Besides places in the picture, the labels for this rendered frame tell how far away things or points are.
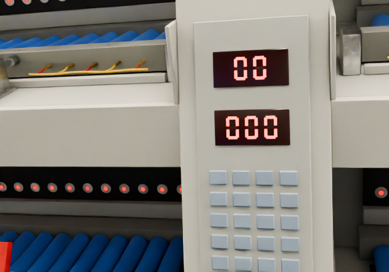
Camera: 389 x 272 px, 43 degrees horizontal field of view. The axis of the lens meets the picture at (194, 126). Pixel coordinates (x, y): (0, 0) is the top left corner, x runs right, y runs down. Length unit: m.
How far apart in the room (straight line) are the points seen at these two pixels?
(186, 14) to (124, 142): 0.09
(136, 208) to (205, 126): 0.23
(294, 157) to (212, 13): 0.10
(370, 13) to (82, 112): 0.26
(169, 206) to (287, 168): 0.22
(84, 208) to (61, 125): 0.20
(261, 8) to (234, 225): 0.13
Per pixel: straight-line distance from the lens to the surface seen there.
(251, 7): 0.32
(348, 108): 0.31
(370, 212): 0.49
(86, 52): 0.42
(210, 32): 0.31
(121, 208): 0.53
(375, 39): 0.38
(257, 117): 0.31
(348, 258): 0.49
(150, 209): 0.52
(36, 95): 0.39
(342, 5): 0.52
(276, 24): 0.31
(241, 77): 0.31
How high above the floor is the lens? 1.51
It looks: 3 degrees down
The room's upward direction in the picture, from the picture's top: 2 degrees counter-clockwise
